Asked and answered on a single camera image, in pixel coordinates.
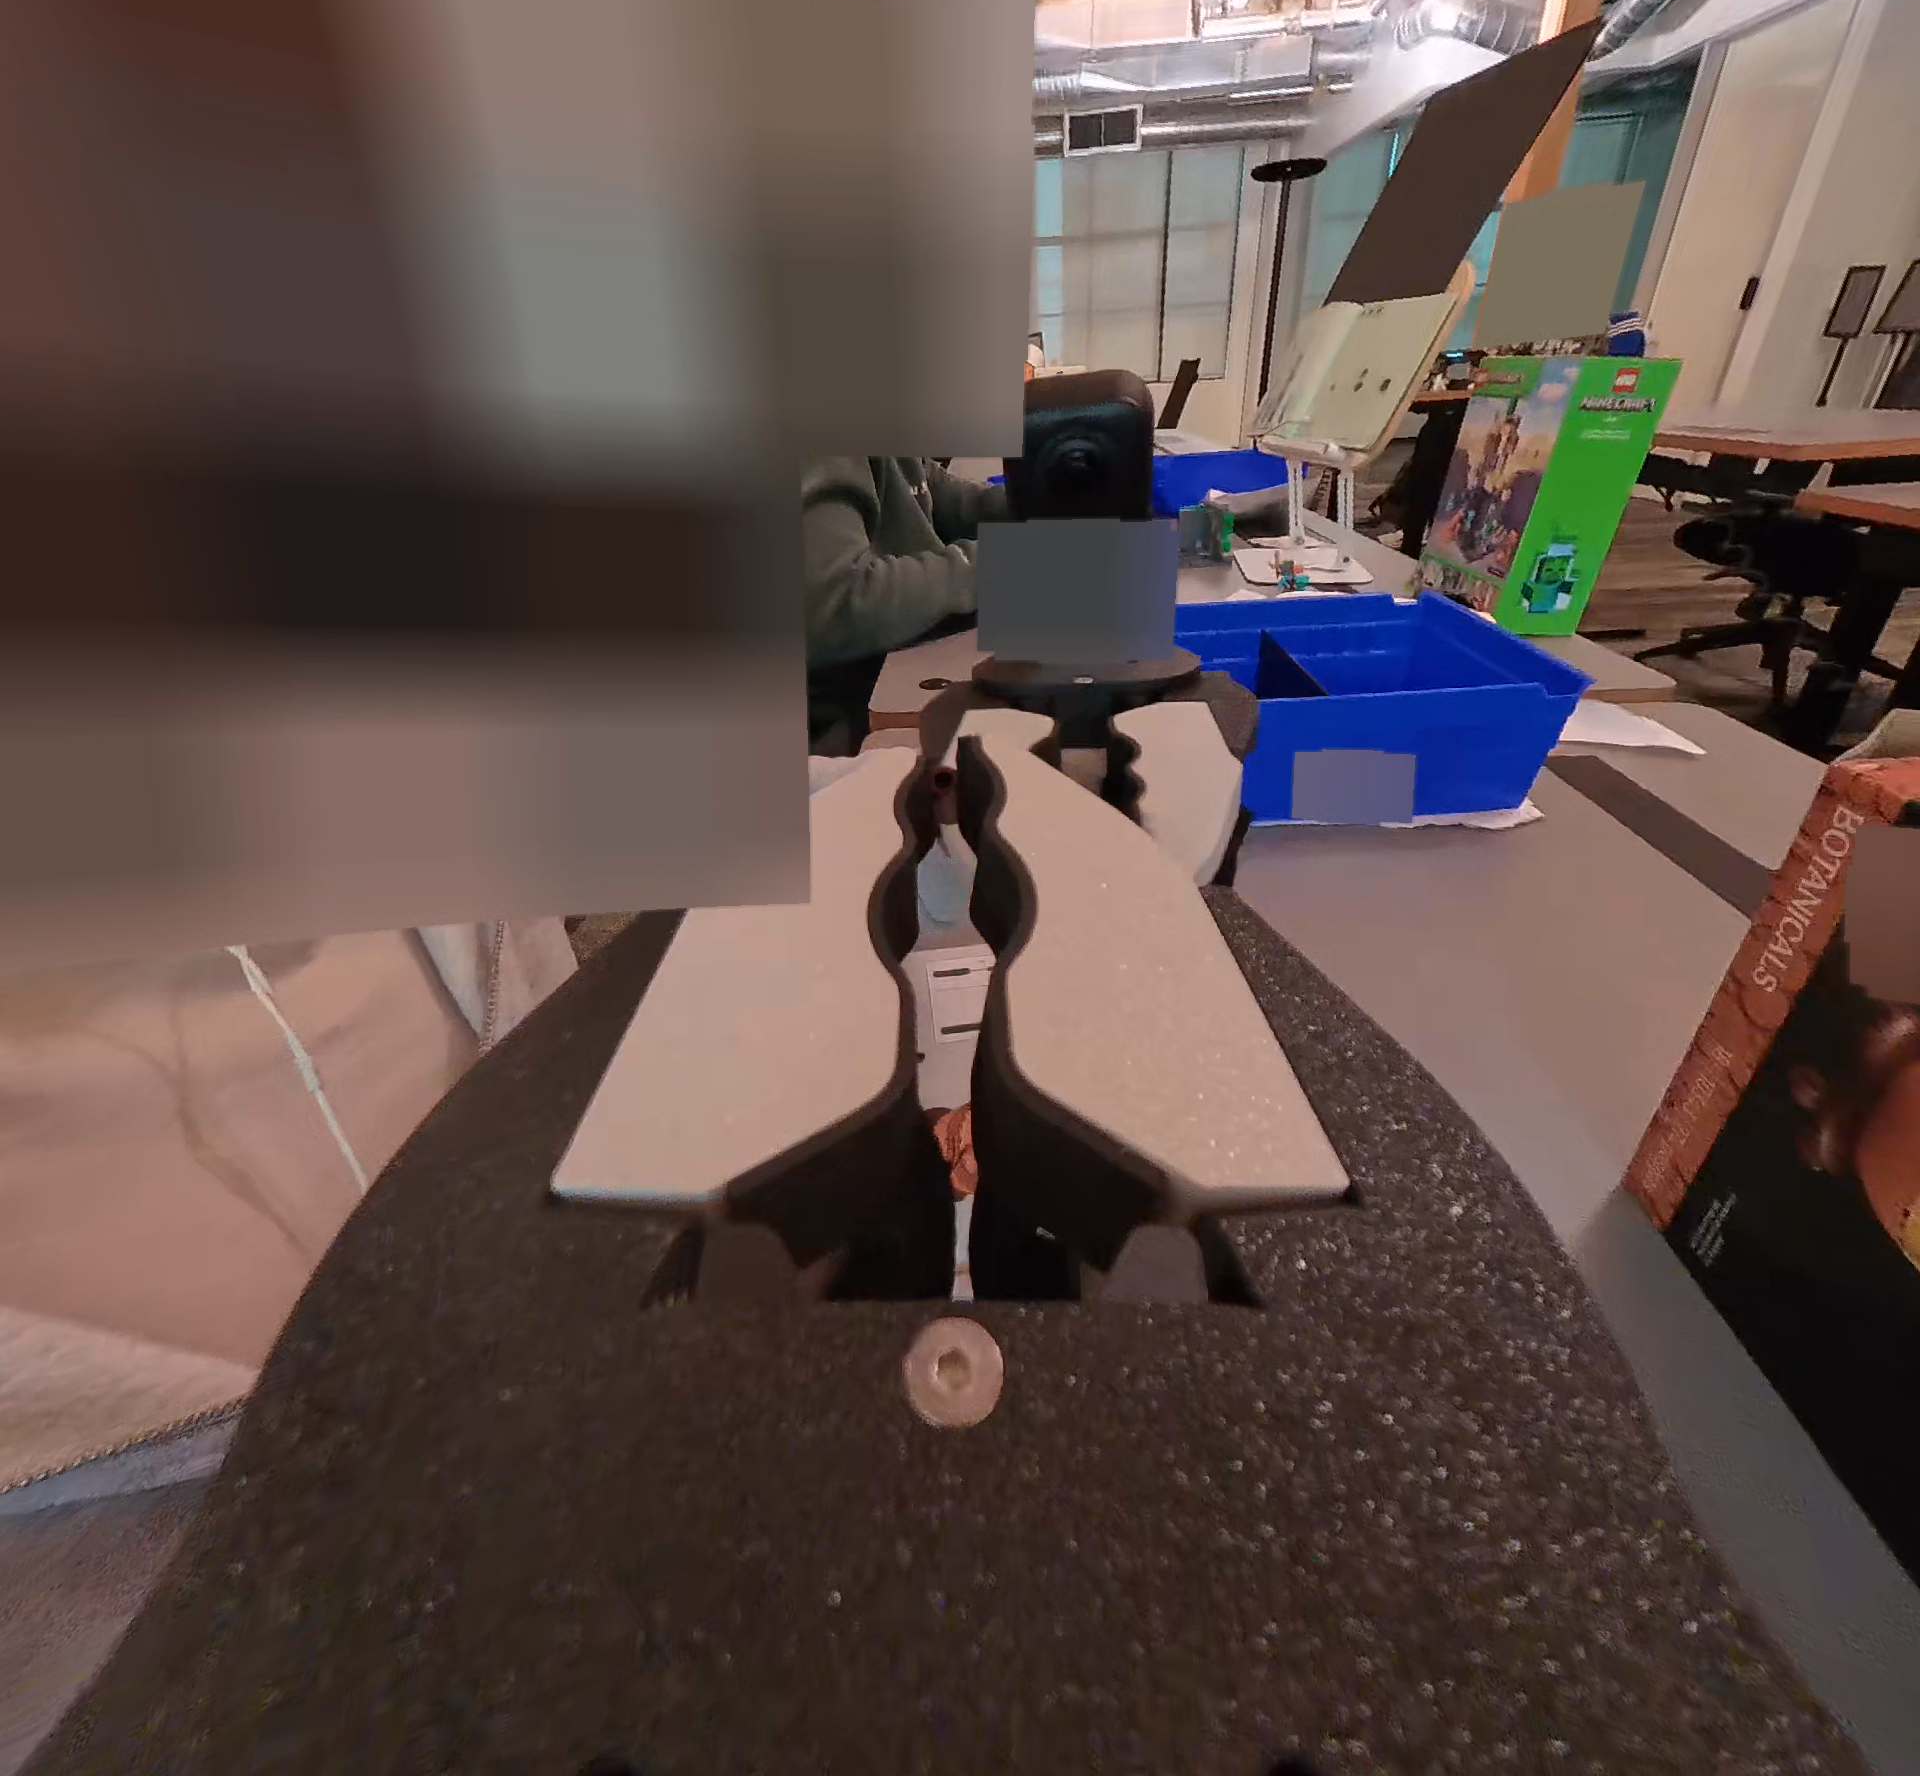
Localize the blue plastic tray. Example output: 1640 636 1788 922
982 443 1295 522

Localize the black office chair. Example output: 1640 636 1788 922
1632 501 1880 747

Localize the black floor lamp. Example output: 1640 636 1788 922
1253 156 1331 426

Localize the black tilted panel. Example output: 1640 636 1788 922
1320 18 1605 308

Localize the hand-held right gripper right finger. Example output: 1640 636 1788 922
954 735 1355 1298

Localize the grey desk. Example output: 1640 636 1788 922
885 696 1920 1776

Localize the person's beige hooded sweatshirt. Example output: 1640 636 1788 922
0 912 679 1495

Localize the dark orchid picture box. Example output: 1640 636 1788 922
1624 754 1920 1553

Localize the blue divided plastic bin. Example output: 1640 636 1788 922
1175 591 1594 825

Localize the green toy brick box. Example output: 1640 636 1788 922
1417 353 1683 639

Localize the wooden top desk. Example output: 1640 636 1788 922
1792 479 1920 757
1649 402 1920 473

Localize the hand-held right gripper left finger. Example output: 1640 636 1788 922
548 747 961 1302

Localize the pale board on white stand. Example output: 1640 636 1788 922
1243 257 1481 594

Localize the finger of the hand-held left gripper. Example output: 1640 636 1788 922
1099 696 1250 891
961 706 1110 806

